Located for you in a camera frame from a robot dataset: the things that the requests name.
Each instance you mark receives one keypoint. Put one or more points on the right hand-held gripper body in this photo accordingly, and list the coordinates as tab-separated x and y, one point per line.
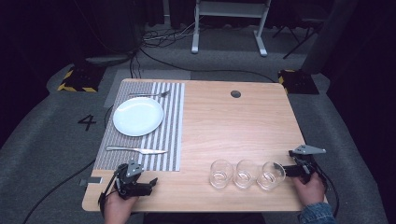
306	161

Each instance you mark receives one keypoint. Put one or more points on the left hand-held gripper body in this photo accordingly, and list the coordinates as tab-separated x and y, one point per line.
130	179

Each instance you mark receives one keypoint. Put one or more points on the clear drinking glass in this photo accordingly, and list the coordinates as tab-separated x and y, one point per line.
221	175
246	175
270	176

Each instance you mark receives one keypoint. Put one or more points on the person's right hand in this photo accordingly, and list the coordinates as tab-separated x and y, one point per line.
309	191

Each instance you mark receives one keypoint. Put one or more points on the person's left hand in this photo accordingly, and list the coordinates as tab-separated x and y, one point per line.
118	209

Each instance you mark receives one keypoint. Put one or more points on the silver table knife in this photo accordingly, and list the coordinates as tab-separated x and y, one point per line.
137	150

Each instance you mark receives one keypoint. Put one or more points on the grey tape strip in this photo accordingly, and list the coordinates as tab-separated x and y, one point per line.
93	180

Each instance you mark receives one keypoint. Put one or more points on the grey striped placemat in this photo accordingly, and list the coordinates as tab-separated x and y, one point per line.
169	130

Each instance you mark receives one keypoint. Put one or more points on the white round plate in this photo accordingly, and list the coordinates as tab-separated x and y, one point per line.
138	116

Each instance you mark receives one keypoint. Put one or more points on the black yellow striped stand base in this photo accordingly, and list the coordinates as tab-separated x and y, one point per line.
82	79
299	82

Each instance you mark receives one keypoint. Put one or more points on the silver fork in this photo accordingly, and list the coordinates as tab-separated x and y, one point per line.
149	93

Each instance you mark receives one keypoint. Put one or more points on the black tripod stand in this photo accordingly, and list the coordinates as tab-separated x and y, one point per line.
299	40

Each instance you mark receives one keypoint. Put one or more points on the grey pillar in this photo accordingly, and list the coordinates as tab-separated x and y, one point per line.
327	37

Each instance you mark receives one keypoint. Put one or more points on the white metal desk frame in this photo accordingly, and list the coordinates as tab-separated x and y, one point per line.
230	9

